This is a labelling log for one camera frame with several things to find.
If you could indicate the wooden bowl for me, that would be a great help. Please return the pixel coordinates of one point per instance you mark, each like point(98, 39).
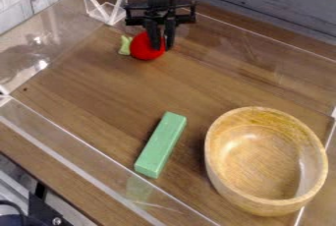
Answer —
point(265, 160)

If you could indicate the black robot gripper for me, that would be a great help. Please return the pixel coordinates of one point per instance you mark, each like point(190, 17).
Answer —
point(178, 13)

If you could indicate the green rectangular block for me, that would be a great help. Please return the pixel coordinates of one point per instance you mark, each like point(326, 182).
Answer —
point(154, 154)

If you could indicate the clear acrylic barrier wall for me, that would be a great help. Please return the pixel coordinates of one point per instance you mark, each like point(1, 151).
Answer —
point(85, 105)

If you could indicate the red plush tomato toy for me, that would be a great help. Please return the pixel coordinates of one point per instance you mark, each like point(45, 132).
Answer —
point(136, 46)

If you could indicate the clear acrylic corner bracket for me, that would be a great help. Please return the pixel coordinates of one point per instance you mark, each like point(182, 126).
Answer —
point(108, 12)

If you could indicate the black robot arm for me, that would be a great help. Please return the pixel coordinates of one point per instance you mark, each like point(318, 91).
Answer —
point(161, 3)

